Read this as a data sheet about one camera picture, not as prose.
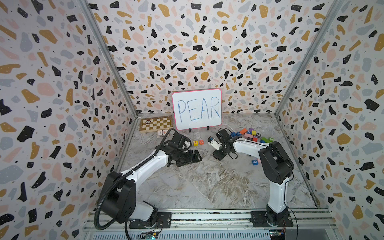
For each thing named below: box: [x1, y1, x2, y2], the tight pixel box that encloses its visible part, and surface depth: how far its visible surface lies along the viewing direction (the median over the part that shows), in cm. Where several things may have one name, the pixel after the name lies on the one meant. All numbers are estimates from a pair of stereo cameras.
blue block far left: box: [230, 131, 242, 137], surface depth 112 cm
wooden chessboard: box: [139, 115, 174, 133], surface depth 114 cm
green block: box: [261, 137, 274, 143], surface depth 108 cm
